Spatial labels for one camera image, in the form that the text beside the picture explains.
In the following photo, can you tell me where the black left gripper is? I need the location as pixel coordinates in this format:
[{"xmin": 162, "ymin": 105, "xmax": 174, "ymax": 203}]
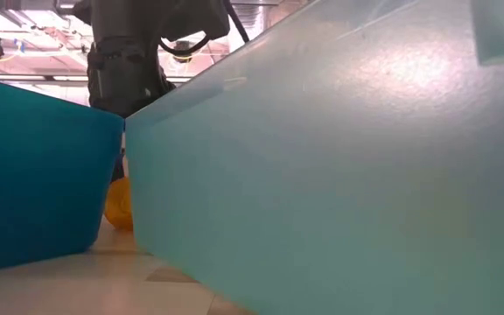
[{"xmin": 86, "ymin": 37, "xmax": 178, "ymax": 183}]

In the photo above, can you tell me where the dark blue plastic bin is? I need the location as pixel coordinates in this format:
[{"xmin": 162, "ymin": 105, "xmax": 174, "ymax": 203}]
[{"xmin": 0, "ymin": 75, "xmax": 125, "ymax": 276}]

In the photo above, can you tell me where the translucent green plastic bin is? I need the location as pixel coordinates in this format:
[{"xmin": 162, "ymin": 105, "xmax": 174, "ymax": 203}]
[{"xmin": 124, "ymin": 0, "xmax": 504, "ymax": 315}]

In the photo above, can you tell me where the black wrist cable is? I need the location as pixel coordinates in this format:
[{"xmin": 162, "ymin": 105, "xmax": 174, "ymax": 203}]
[{"xmin": 158, "ymin": 0, "xmax": 252, "ymax": 57}]

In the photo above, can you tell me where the silver ribbed ventilation duct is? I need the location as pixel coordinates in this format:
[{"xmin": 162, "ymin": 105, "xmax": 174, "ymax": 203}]
[{"xmin": 234, "ymin": 3, "xmax": 275, "ymax": 28}]

